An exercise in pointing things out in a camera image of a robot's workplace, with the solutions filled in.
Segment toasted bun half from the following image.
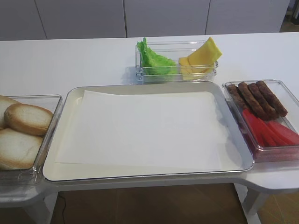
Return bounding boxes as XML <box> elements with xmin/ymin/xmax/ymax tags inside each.
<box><xmin>4</xmin><ymin>103</ymin><xmax>53</xmax><ymax>136</ymax></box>

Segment green lettuce leaf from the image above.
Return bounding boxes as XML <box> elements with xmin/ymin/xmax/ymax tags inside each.
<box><xmin>137</xmin><ymin>37</ymin><xmax>177</xmax><ymax>75</ymax></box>

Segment clear lettuce cheese container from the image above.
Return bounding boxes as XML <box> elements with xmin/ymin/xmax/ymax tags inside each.
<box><xmin>135</xmin><ymin>39</ymin><xmax>218</xmax><ymax>84</ymax></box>

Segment flat yellow cheese slices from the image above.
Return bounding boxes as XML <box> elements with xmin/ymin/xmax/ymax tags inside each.
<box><xmin>178</xmin><ymin>57</ymin><xmax>214</xmax><ymax>81</ymax></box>

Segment upright yellow cheese slice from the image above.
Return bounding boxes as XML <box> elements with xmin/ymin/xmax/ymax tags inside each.
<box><xmin>187</xmin><ymin>37</ymin><xmax>222</xmax><ymax>66</ymax></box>

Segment white paper sheet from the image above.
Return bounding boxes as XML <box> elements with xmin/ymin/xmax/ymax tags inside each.
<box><xmin>57</xmin><ymin>91</ymin><xmax>228</xmax><ymax>172</ymax></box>

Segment white serving tray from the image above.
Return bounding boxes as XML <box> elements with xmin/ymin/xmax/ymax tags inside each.
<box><xmin>43</xmin><ymin>81</ymin><xmax>254</xmax><ymax>182</ymax></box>

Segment brown patty leftmost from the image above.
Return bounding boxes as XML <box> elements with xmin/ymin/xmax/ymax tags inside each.
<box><xmin>227</xmin><ymin>84</ymin><xmax>248</xmax><ymax>110</ymax></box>

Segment brown patty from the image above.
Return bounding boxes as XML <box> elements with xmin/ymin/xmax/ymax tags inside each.
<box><xmin>248</xmin><ymin>83</ymin><xmax>278</xmax><ymax>120</ymax></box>
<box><xmin>227</xmin><ymin>84</ymin><xmax>248</xmax><ymax>110</ymax></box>
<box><xmin>256</xmin><ymin>81</ymin><xmax>288</xmax><ymax>117</ymax></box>
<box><xmin>238</xmin><ymin>82</ymin><xmax>269</xmax><ymax>120</ymax></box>

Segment red tomato slice left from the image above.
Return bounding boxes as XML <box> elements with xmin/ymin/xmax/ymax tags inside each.
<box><xmin>242</xmin><ymin>109</ymin><xmax>265</xmax><ymax>147</ymax></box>

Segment red tomato slice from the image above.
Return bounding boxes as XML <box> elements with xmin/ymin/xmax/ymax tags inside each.
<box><xmin>267</xmin><ymin>121</ymin><xmax>299</xmax><ymax>145</ymax></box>
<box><xmin>257</xmin><ymin>118</ymin><xmax>285</xmax><ymax>147</ymax></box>
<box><xmin>242</xmin><ymin>109</ymin><xmax>265</xmax><ymax>147</ymax></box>

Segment clear meat tomato container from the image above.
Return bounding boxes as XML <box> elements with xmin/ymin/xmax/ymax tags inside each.
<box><xmin>223</xmin><ymin>80</ymin><xmax>299</xmax><ymax>162</ymax></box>

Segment red tomato slice middle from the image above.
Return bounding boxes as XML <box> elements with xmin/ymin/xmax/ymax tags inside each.
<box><xmin>257</xmin><ymin>118</ymin><xmax>285</xmax><ymax>147</ymax></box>

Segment clear left bread container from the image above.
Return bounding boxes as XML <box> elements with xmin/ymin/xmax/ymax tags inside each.
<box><xmin>0</xmin><ymin>95</ymin><xmax>62</xmax><ymax>185</ymax></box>

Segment red tomato slice right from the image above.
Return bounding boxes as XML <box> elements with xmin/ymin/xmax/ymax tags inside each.
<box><xmin>267</xmin><ymin>121</ymin><xmax>299</xmax><ymax>145</ymax></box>

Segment brown patty rightmost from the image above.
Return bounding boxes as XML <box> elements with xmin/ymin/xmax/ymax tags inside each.
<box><xmin>256</xmin><ymin>81</ymin><xmax>288</xmax><ymax>117</ymax></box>

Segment toasted bun front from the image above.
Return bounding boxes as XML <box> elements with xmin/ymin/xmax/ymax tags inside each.
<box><xmin>0</xmin><ymin>128</ymin><xmax>43</xmax><ymax>170</ymax></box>

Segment toasted bun rear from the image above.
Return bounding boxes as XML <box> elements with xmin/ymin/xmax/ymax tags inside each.
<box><xmin>0</xmin><ymin>95</ymin><xmax>19</xmax><ymax>130</ymax></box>

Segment black cable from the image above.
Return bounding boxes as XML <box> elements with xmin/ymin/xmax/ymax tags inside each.
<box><xmin>57</xmin><ymin>195</ymin><xmax>67</xmax><ymax>224</ymax></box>

